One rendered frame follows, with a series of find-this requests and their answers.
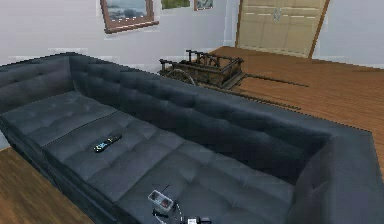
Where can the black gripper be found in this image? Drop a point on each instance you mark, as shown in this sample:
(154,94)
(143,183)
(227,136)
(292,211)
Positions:
(159,214)

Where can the beige double room door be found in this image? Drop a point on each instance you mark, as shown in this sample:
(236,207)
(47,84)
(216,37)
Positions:
(280,30)

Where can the small brown framed picture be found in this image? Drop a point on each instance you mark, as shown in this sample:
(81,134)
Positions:
(203,4)

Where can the dark grey tufted sofa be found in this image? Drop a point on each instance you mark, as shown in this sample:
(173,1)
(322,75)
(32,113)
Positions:
(213,133)

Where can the black remote control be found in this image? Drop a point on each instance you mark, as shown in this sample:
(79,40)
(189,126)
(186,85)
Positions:
(106,143)

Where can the large brown framed picture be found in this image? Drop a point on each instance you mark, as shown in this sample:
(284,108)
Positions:
(128,11)

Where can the green framed picture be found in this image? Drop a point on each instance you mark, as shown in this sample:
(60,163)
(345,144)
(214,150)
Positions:
(175,3)

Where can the dark wooden cart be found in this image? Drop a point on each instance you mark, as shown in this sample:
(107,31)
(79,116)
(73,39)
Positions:
(206,70)

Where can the grey game controller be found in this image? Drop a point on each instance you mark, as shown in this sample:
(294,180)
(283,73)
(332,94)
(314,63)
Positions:
(160,200)

